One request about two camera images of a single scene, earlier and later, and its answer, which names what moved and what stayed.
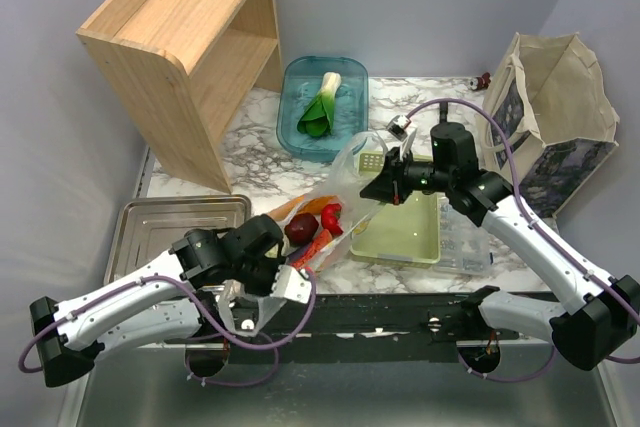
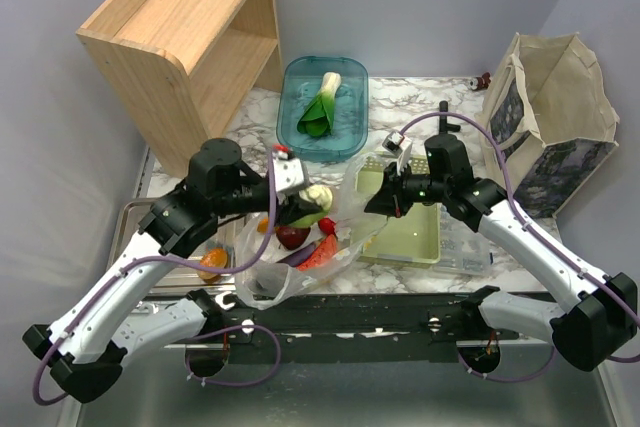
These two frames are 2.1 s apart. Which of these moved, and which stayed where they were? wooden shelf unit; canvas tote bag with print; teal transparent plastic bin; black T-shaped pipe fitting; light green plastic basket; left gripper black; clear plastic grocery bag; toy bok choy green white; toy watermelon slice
Moved: left gripper black; clear plastic grocery bag; toy watermelon slice
Stayed: light green plastic basket; black T-shaped pipe fitting; teal transparent plastic bin; wooden shelf unit; toy bok choy green white; canvas tote bag with print
